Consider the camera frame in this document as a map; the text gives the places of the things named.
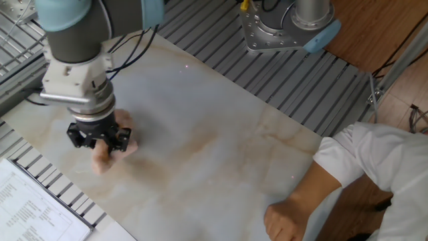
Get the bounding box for pink fluffy cloth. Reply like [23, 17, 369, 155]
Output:
[90, 108, 138, 175]

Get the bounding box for coloured wire bundle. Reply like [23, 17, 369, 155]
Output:
[409, 103, 428, 135]

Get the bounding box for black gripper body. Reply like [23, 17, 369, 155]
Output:
[75, 113, 120, 137]

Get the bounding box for black floor cables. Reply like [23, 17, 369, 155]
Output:
[370, 13, 428, 80]

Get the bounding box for printed paper stack with table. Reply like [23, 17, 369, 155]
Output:
[0, 159, 94, 241]

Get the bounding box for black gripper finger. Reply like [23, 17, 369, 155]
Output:
[66, 123, 93, 149]
[105, 127, 132, 154]

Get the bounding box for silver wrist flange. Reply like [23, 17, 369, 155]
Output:
[68, 80, 116, 123]

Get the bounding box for grey aluminium profile rail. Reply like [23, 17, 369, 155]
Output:
[0, 53, 51, 116]

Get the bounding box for person's arm white sleeve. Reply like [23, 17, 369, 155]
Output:
[289, 121, 428, 241]

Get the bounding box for white wrist mount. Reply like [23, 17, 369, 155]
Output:
[41, 45, 114, 101]

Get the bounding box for perforated silver metal plate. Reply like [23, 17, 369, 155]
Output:
[0, 0, 37, 26]

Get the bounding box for grey floor cable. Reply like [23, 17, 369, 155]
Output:
[367, 72, 381, 124]

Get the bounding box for person's bare hand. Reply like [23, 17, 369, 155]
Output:
[263, 197, 312, 241]

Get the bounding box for aluminium frame post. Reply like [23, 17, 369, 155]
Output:
[367, 19, 428, 105]

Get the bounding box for marble pattern slab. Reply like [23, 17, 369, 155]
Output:
[1, 31, 342, 241]

